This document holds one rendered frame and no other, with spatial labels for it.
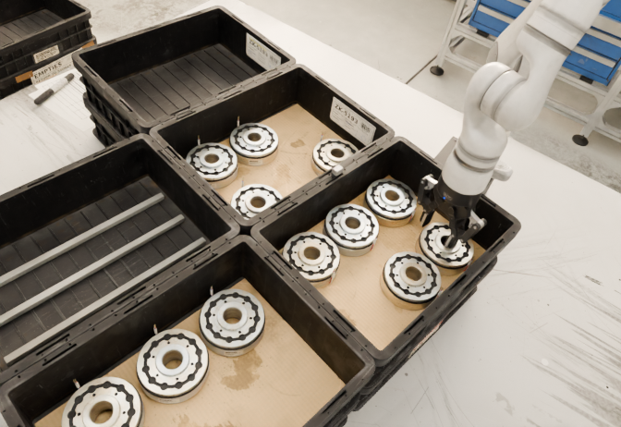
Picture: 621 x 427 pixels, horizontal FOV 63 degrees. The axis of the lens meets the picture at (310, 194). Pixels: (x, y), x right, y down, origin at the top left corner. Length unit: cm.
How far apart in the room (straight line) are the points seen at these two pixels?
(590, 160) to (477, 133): 209
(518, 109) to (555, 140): 214
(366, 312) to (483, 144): 34
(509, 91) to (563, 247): 65
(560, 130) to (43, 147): 241
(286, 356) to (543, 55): 57
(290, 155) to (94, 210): 41
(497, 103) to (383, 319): 40
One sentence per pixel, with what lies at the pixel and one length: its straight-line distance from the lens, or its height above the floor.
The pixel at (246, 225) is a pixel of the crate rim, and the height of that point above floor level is 93.
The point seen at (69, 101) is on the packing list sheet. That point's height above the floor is 70.
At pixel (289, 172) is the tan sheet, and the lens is 107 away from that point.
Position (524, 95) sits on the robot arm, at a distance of 75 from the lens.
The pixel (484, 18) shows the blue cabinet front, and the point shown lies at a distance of 283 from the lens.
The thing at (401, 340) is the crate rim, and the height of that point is 93.
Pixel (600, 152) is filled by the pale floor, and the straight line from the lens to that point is 296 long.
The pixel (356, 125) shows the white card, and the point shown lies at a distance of 112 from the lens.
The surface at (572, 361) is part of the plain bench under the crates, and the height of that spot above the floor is 70.
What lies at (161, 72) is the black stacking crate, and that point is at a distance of 133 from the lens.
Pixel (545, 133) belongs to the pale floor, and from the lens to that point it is 290.
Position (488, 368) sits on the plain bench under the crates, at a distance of 108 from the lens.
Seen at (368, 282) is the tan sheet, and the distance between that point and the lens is 93.
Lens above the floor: 160
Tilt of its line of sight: 48 degrees down
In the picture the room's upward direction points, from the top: 10 degrees clockwise
